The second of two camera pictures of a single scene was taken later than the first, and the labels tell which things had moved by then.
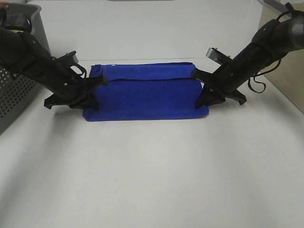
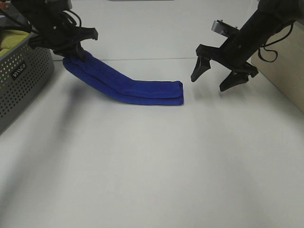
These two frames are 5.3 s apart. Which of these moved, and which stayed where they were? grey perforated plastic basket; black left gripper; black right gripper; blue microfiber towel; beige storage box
Moved: black left gripper; black right gripper; blue microfiber towel
Stayed: grey perforated plastic basket; beige storage box
